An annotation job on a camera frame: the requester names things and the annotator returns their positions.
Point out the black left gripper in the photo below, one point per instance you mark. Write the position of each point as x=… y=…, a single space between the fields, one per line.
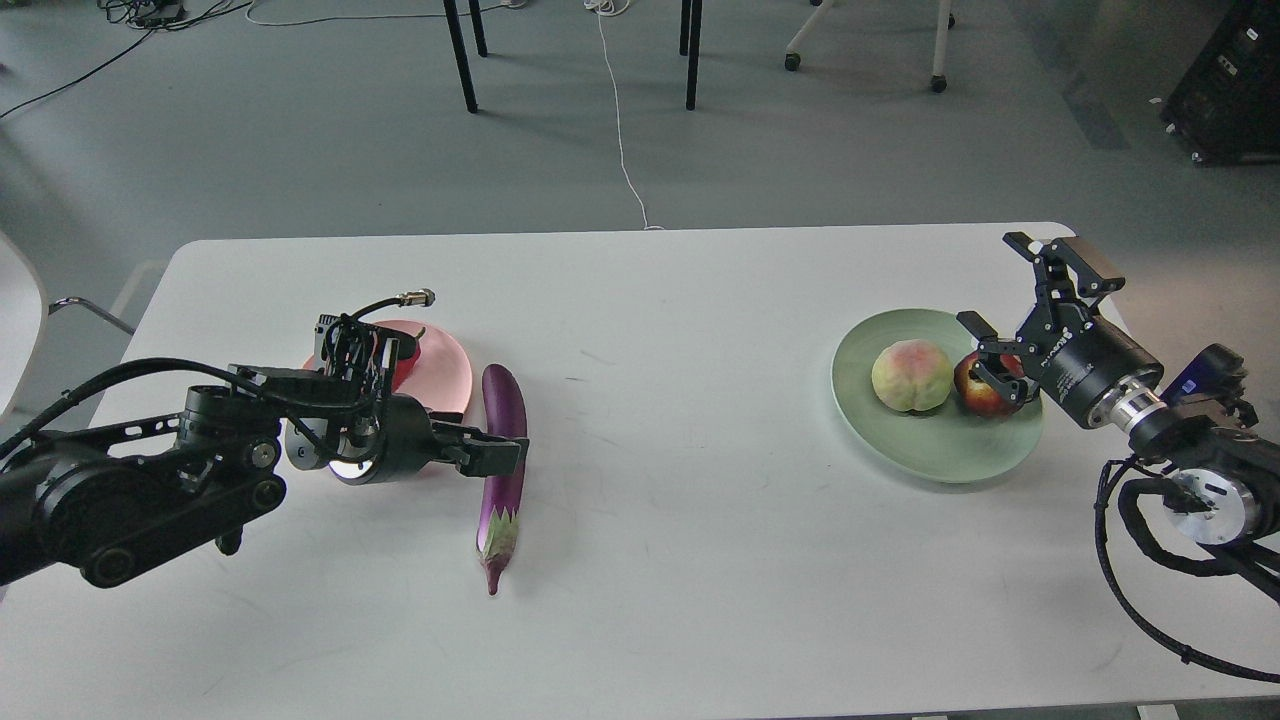
x=407 y=439

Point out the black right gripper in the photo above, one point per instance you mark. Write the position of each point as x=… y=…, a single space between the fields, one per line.
x=1078 y=356

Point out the purple eggplant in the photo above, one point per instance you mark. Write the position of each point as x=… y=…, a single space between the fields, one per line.
x=497 y=526

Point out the red pomegranate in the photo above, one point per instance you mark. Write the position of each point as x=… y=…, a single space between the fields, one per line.
x=978 y=397

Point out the peach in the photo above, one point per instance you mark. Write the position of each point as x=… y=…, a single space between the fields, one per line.
x=912 y=376

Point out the red chili pepper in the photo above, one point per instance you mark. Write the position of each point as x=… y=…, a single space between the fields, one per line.
x=408 y=350

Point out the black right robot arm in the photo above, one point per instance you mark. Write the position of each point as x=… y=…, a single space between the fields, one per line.
x=1199 y=490

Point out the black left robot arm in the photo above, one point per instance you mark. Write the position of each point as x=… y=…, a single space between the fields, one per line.
x=117 y=501

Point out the pink plate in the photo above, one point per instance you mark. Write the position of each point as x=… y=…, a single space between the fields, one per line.
x=442 y=378

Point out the green plate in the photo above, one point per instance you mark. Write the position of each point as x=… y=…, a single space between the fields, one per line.
x=947 y=444

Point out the black equipment case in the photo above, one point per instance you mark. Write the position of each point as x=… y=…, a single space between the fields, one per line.
x=1225 y=109

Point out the white rolling chair base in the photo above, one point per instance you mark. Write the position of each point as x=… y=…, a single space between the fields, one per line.
x=938 y=83

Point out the black table legs left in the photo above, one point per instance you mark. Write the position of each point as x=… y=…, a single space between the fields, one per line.
x=459 y=48

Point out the black table legs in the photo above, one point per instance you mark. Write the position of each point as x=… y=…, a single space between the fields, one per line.
x=689 y=41
x=459 y=48

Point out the black table legs right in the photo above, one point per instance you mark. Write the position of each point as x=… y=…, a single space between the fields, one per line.
x=689 y=41

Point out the white chair at left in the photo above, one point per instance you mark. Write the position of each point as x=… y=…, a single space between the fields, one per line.
x=24 y=313

